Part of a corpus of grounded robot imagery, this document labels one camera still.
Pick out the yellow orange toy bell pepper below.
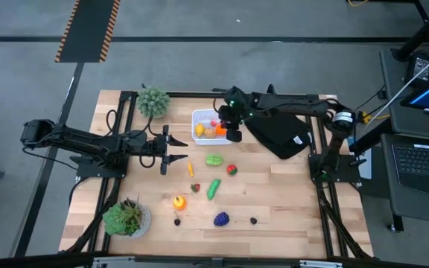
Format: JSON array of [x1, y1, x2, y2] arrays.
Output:
[[172, 195, 188, 211]]

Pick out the white paper sheet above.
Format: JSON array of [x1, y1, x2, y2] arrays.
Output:
[[359, 158, 374, 180]]

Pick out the green toy cucumber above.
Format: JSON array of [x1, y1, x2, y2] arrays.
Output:
[[206, 179, 222, 201]]

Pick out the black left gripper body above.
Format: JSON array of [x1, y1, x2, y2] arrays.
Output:
[[145, 124, 171, 176]]

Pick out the black cloth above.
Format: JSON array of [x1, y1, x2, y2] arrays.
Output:
[[244, 111, 312, 160]]

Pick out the dark grey desk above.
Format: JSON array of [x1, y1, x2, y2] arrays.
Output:
[[380, 48, 429, 234]]

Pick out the purple toy grapes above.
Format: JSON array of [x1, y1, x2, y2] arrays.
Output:
[[213, 211, 231, 227]]

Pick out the white plastic basket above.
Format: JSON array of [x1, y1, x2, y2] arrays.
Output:
[[191, 108, 238, 146]]

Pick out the light green toy vegetable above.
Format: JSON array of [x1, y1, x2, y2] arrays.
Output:
[[204, 153, 225, 168]]

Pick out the black power adapter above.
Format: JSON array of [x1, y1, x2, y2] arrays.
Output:
[[404, 51, 429, 85]]

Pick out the black aluminium table frame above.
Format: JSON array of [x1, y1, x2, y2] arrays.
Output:
[[60, 83, 374, 261]]

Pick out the yellow plug with cable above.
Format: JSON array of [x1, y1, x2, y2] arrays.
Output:
[[359, 110, 390, 126]]

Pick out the black keyboard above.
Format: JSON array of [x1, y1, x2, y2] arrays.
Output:
[[381, 133, 429, 198]]

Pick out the black stand leg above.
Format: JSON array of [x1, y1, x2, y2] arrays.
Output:
[[391, 0, 429, 63]]

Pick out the dark green leafy potted plant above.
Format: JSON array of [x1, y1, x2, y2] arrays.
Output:
[[101, 197, 153, 239]]

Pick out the silver bracket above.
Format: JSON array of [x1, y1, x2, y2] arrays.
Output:
[[299, 259, 344, 268], [92, 255, 136, 268]]

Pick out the pale green bushy potted plant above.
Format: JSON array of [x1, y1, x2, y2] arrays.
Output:
[[136, 86, 171, 119]]

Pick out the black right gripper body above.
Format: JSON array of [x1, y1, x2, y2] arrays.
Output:
[[217, 103, 244, 131]]

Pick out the black hazard striped floor mat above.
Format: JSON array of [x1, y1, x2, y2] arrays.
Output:
[[54, 0, 121, 63]]

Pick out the black rig beam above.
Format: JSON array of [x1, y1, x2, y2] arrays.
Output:
[[0, 251, 429, 268]]

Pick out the white rod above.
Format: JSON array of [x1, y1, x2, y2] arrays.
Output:
[[363, 43, 429, 127]]

